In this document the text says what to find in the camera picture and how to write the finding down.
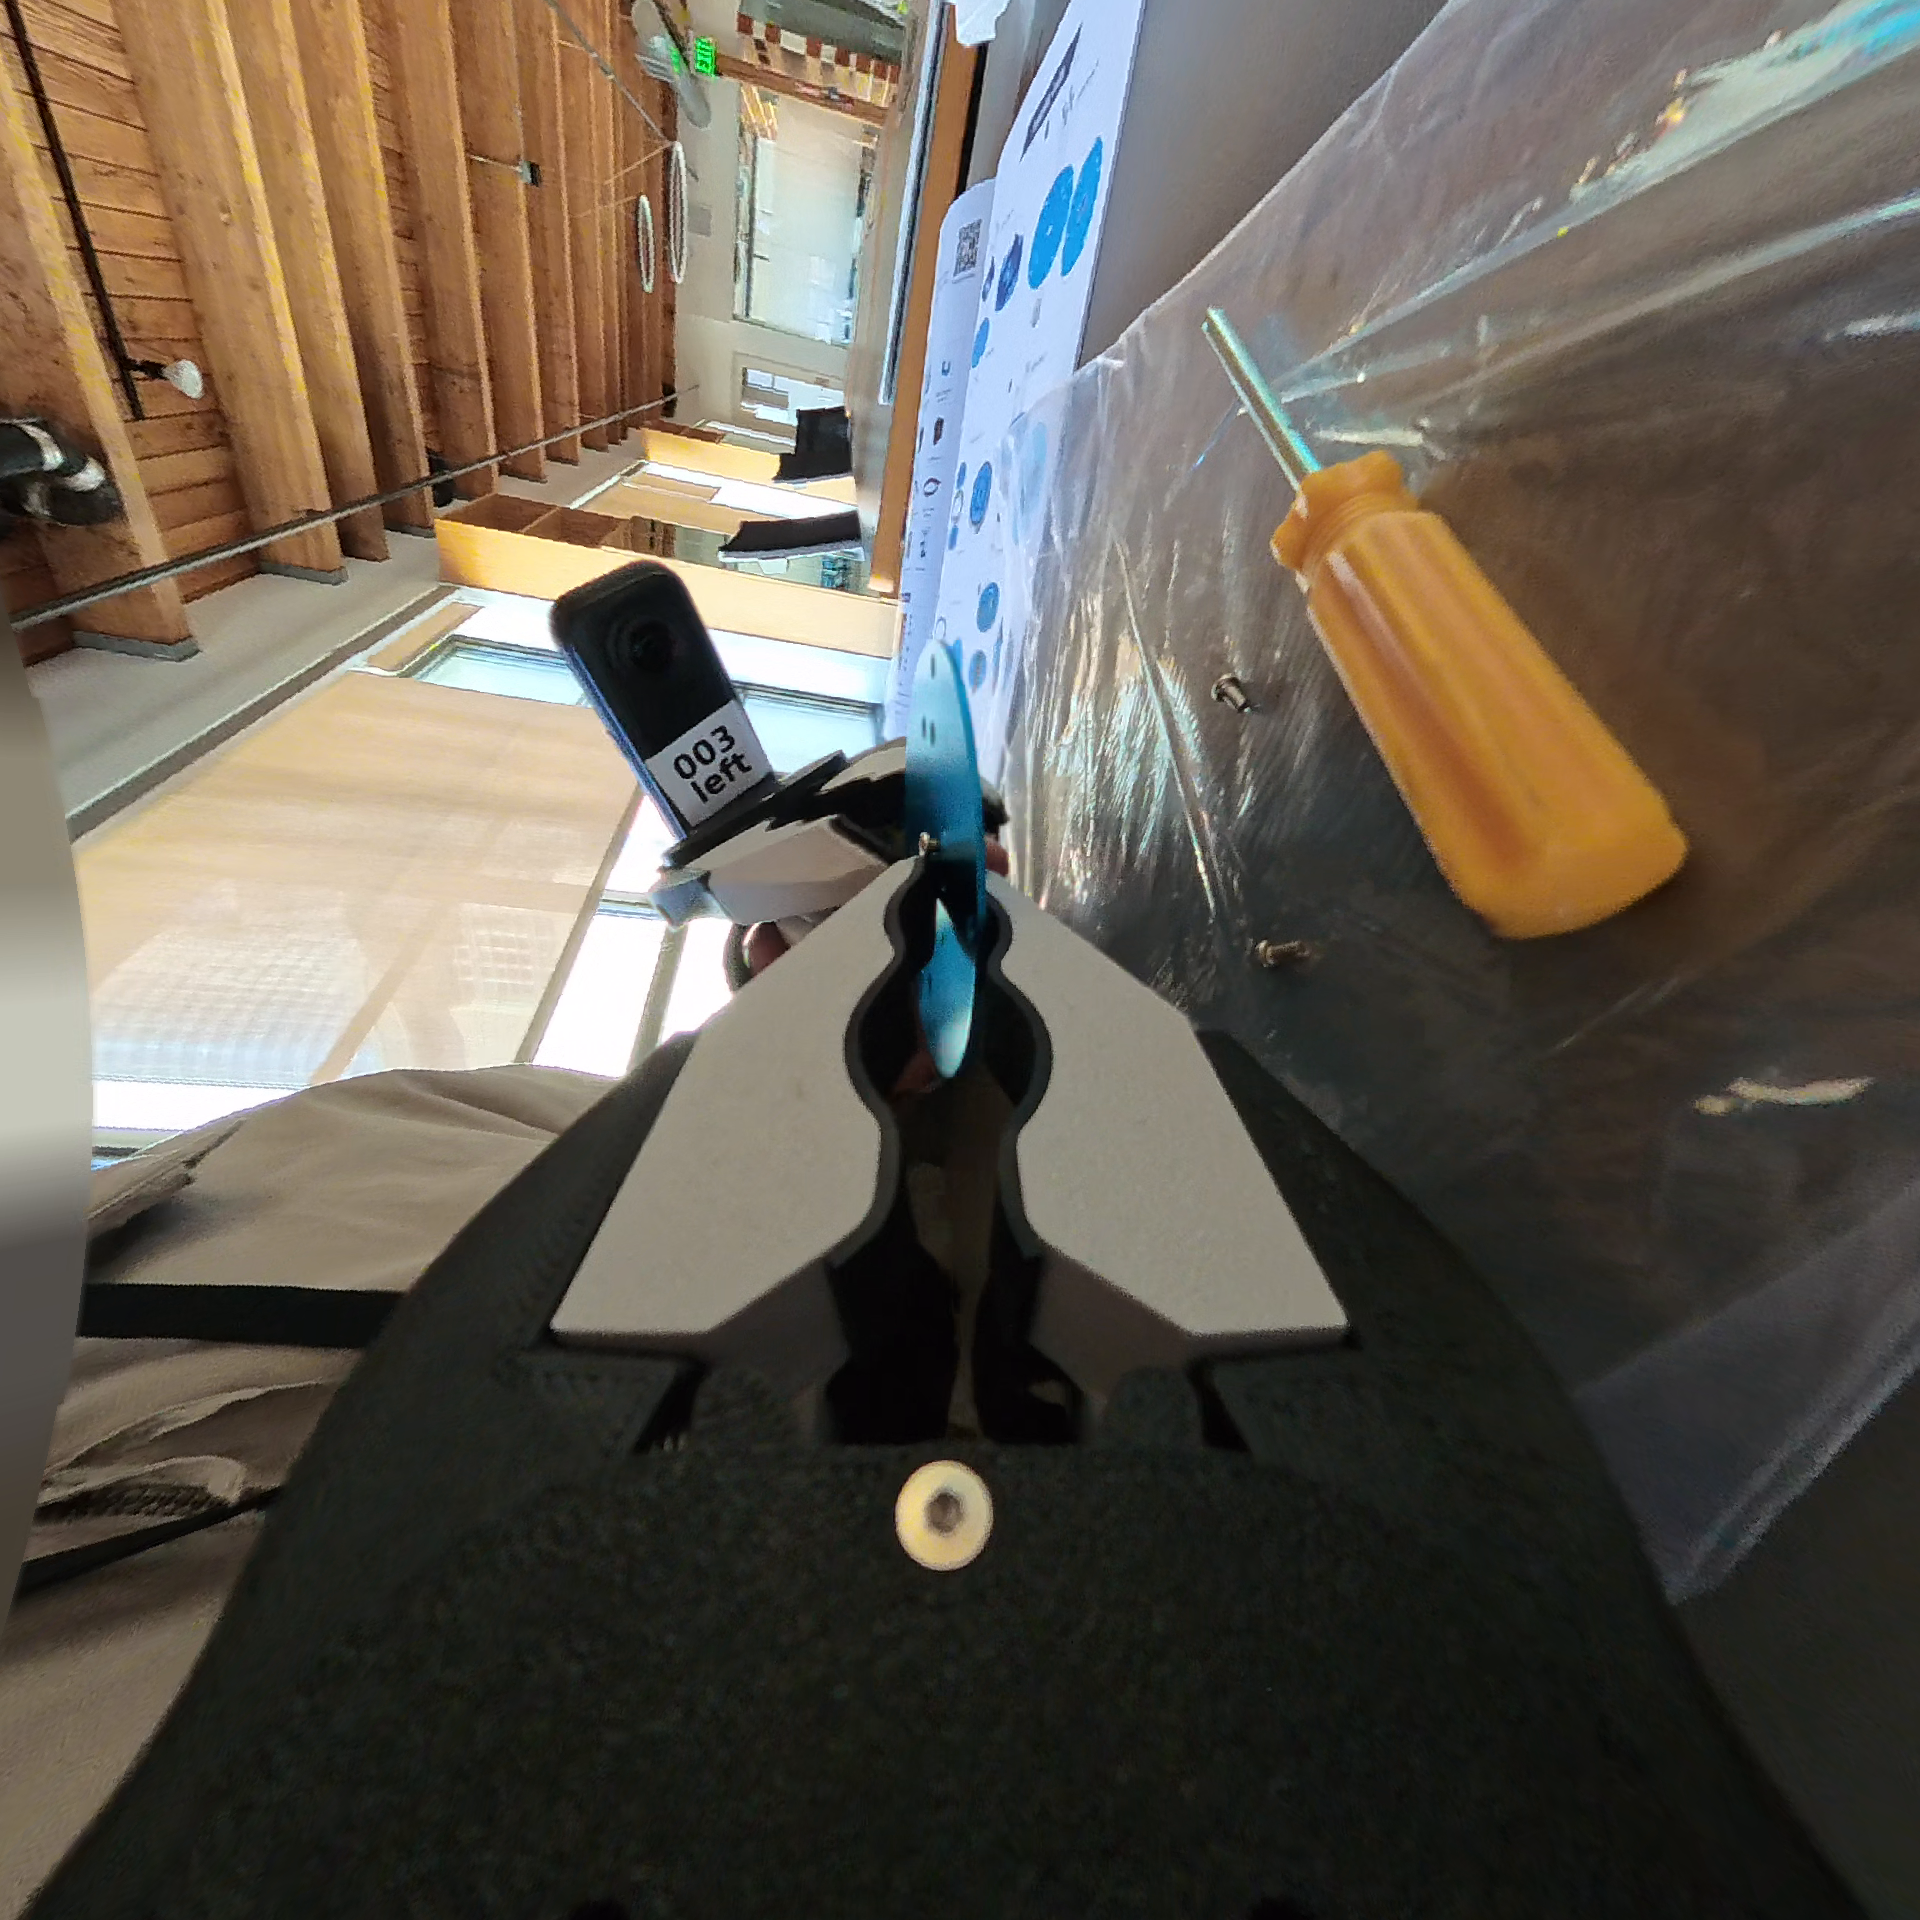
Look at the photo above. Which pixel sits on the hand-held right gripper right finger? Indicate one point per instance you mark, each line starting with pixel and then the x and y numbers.
pixel 1170 1184

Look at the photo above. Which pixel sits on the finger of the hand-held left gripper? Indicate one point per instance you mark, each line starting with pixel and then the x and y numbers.
pixel 795 879

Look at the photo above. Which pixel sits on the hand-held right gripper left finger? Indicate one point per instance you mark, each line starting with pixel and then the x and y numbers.
pixel 749 1172

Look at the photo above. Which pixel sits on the blue round metal plate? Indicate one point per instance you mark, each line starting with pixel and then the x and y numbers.
pixel 948 765

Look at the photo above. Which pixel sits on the person's left hand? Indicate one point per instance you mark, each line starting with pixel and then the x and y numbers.
pixel 761 950

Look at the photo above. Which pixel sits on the black monitor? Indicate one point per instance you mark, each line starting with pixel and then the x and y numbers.
pixel 786 538
pixel 819 443

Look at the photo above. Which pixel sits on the large grid window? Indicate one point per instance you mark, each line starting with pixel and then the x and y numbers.
pixel 629 990

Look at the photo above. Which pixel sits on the small silver screw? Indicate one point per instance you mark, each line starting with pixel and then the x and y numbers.
pixel 1283 950
pixel 1230 694

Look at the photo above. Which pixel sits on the tan roller blind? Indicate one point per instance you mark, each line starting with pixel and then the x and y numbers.
pixel 330 840

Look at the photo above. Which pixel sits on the long metal ceiling pipe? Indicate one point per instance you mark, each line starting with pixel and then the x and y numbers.
pixel 225 552

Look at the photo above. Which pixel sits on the ceiling spot lamp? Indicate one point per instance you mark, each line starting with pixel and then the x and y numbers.
pixel 184 378

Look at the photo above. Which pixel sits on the ceiling pipe bundle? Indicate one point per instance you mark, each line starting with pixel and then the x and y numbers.
pixel 52 474

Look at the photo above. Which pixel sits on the white instruction booklet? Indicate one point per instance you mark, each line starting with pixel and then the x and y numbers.
pixel 1050 182

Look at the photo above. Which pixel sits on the clear plastic bag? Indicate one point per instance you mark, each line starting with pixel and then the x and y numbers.
pixel 1723 826

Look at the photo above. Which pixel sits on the white plastic wrapped item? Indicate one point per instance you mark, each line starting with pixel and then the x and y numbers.
pixel 984 20

